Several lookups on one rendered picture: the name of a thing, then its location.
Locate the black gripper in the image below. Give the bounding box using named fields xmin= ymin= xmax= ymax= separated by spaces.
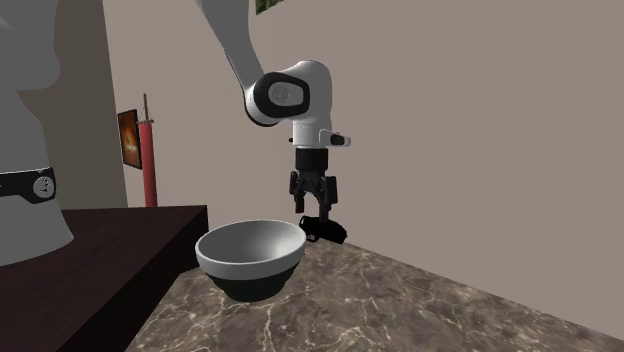
xmin=289 ymin=147 xmax=339 ymax=223

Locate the black oblong object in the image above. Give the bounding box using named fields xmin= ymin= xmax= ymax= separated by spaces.
xmin=298 ymin=214 xmax=349 ymax=245

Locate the white bowl with black base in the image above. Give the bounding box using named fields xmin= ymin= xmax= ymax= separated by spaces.
xmin=194 ymin=219 xmax=308 ymax=304

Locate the red pole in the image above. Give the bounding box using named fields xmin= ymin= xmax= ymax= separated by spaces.
xmin=137 ymin=92 xmax=159 ymax=209

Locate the dark brown robot stand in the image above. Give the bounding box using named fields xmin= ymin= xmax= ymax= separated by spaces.
xmin=0 ymin=205 xmax=210 ymax=352

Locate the dark framed orange wall picture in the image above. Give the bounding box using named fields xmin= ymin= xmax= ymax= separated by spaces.
xmin=116 ymin=108 xmax=144 ymax=171

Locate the green wall picture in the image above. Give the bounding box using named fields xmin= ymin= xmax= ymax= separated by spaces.
xmin=254 ymin=0 xmax=287 ymax=16

